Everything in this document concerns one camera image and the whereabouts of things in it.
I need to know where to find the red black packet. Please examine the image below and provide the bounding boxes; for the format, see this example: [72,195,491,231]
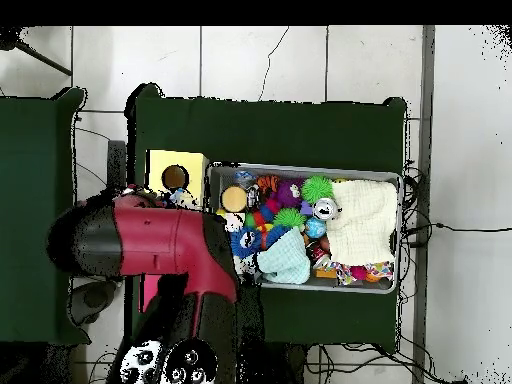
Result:
[307,242,331,271]

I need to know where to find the wooden box with three holes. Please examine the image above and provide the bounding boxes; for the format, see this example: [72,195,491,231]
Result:
[140,148,211,315]

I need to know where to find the clear mesh bin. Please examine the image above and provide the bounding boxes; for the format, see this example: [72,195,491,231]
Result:
[203,163,404,295]

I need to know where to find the round wooden disc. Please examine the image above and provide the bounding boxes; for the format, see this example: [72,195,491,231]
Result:
[221,185,249,213]

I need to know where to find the orange tiger striped toy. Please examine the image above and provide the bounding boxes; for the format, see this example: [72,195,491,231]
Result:
[255,174,281,193]

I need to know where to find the blue fuzzy ball with eyes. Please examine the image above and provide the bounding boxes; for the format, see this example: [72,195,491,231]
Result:
[230,227,265,259]

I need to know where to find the small green spiky ball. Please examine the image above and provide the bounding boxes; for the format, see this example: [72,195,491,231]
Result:
[274,207,307,230]

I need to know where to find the purple spiky ball with eyes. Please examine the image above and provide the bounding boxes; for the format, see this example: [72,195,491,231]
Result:
[274,179,304,208]

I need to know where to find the mint green knit cloth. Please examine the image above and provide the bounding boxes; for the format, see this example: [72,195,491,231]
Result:
[257,227,312,285]

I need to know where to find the blue globe ball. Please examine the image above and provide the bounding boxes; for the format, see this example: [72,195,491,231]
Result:
[306,217,329,241]

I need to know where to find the large green spiky ball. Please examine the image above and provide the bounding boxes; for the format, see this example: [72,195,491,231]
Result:
[301,175,334,203]

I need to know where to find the cream waffle cloth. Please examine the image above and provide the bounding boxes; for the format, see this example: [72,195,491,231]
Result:
[326,179,399,265]

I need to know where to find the green cloth side table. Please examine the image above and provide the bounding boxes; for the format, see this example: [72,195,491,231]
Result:
[0,86,89,347]

